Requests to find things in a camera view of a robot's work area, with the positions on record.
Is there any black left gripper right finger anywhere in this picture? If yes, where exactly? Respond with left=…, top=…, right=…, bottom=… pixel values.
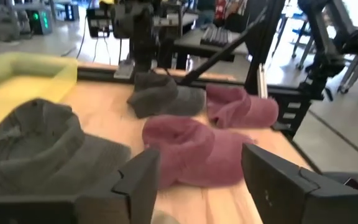
left=242, top=143, right=358, bottom=224

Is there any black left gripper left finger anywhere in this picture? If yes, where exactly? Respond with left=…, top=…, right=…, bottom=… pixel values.
left=0, top=148, right=161, bottom=224

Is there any maroon baseball cap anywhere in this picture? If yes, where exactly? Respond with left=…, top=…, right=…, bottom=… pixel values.
left=141, top=114, right=256, bottom=190
left=206, top=83, right=280, bottom=129

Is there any dark grey baseball cap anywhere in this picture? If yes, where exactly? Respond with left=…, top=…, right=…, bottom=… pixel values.
left=126, top=72, right=207, bottom=119
left=0, top=98, right=132, bottom=197

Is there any yellow plastic bin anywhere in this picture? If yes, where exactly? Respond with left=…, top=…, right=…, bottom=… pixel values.
left=0, top=51, right=79, bottom=124

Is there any black office chair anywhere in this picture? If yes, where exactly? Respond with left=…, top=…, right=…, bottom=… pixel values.
left=292, top=0, right=358, bottom=103

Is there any black desk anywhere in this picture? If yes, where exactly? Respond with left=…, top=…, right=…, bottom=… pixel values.
left=172, top=27, right=250, bottom=60

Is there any black keyboard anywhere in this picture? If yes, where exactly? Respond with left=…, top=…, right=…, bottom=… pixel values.
left=200, top=24, right=234, bottom=47

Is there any computer tower with green light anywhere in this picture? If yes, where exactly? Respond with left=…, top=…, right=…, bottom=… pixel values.
left=26, top=7, right=54, bottom=35

